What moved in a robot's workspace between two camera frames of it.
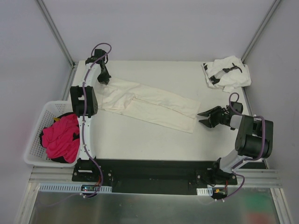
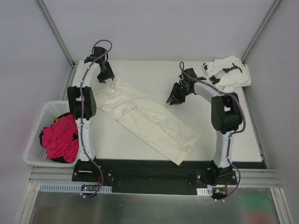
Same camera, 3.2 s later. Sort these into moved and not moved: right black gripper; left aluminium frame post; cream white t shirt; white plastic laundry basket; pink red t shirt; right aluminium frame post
Moved: cream white t shirt; right black gripper
Not moved: pink red t shirt; left aluminium frame post; right aluminium frame post; white plastic laundry basket
